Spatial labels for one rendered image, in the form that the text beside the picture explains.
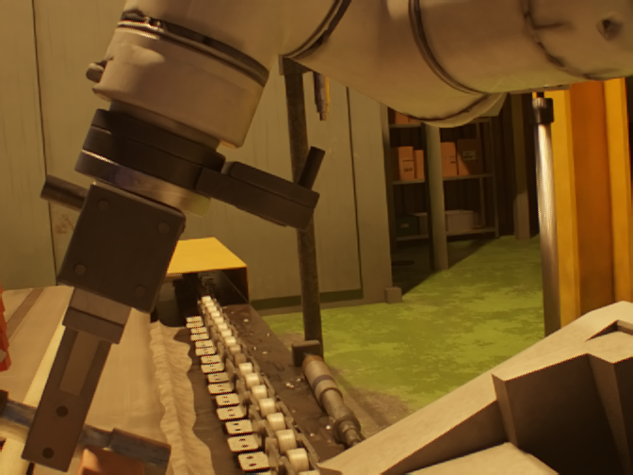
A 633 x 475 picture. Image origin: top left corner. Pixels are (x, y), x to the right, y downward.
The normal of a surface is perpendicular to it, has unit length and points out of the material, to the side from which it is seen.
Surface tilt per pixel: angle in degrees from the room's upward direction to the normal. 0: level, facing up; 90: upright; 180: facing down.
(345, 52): 137
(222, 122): 106
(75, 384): 117
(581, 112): 90
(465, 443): 90
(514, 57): 132
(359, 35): 122
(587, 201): 90
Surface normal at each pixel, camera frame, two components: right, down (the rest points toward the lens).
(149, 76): -0.18, -0.09
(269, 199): 0.21, 0.07
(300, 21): 0.19, 0.74
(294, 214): 0.55, 0.19
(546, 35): -0.64, 0.65
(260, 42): 0.80, 0.31
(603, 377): -0.95, 0.26
